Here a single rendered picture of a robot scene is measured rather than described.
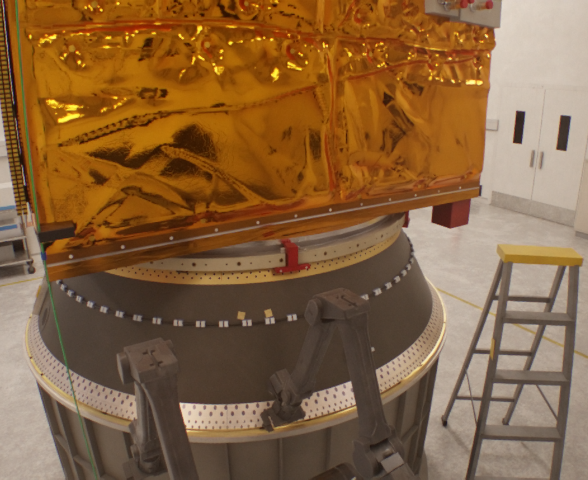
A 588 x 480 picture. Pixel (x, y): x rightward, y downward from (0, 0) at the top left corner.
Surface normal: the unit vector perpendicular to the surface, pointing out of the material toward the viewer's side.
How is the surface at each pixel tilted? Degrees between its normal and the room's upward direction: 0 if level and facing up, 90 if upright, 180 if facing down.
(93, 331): 62
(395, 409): 90
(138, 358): 1
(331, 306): 90
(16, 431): 0
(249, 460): 90
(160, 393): 67
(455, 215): 90
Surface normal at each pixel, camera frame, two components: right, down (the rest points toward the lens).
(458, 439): 0.00, -0.95
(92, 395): -0.28, -0.49
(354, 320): 0.49, -0.12
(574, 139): -0.83, 0.18
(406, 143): 0.50, 0.30
